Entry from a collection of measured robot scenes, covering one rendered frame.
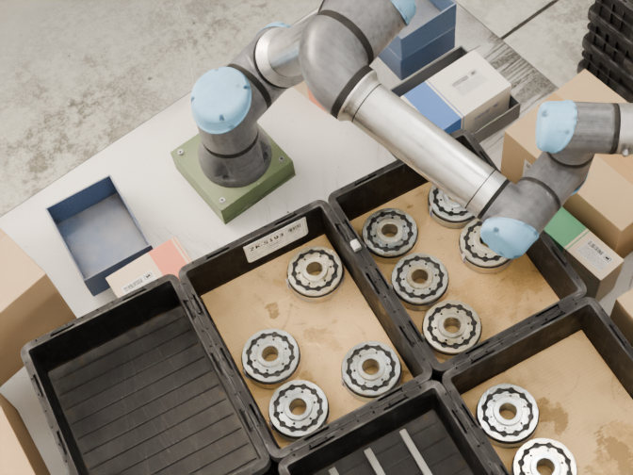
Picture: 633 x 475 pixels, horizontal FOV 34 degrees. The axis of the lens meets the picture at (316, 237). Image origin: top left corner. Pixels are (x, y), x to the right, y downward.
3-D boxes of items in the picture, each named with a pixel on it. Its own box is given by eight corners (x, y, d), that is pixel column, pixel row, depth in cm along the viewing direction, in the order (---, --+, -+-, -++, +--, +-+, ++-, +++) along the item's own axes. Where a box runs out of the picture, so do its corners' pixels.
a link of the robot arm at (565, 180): (512, 198, 166) (522, 163, 156) (551, 150, 169) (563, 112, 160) (555, 225, 163) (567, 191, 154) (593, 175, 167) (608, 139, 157)
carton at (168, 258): (143, 339, 204) (134, 323, 198) (115, 294, 210) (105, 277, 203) (213, 296, 208) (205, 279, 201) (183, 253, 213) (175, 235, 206)
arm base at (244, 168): (186, 148, 218) (177, 122, 209) (248, 114, 221) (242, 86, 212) (222, 200, 212) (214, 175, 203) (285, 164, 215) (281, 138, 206)
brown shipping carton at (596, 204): (498, 175, 215) (504, 130, 201) (575, 116, 220) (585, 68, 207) (608, 271, 202) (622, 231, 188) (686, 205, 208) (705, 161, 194)
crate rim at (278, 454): (177, 275, 187) (174, 270, 185) (324, 203, 192) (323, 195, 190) (275, 466, 168) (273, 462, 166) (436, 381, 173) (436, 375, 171)
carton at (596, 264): (504, 212, 204) (506, 196, 199) (527, 194, 205) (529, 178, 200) (596, 295, 193) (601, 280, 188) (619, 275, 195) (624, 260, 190)
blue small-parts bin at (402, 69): (348, 26, 238) (346, 6, 232) (400, -6, 241) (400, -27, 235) (401, 81, 229) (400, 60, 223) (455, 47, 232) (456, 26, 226)
